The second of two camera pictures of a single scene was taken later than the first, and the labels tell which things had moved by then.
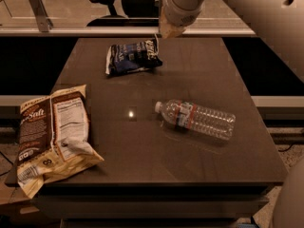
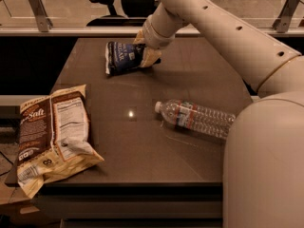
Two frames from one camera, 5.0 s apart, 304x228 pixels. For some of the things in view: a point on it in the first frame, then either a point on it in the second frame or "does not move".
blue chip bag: (135, 57) does not move
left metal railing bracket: (45, 24) does not move
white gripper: (180, 13) to (154, 38)
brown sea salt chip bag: (53, 137) does not move
